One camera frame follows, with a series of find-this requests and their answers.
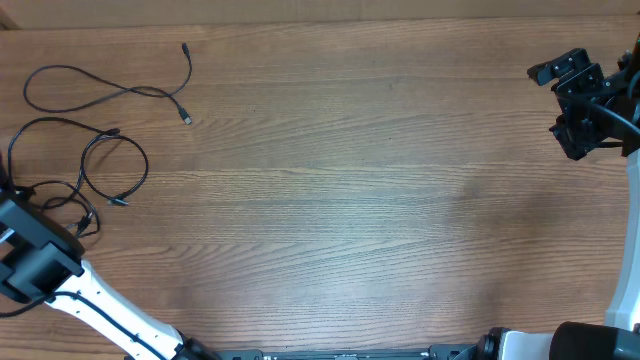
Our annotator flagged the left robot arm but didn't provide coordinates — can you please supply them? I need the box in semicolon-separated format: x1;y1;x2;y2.
1;169;219;360

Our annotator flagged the thin black barrel-plug cable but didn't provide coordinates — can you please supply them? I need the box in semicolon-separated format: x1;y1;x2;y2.
6;117;150;210

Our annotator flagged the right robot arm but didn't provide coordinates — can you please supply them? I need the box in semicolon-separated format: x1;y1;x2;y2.
422;48;639;360

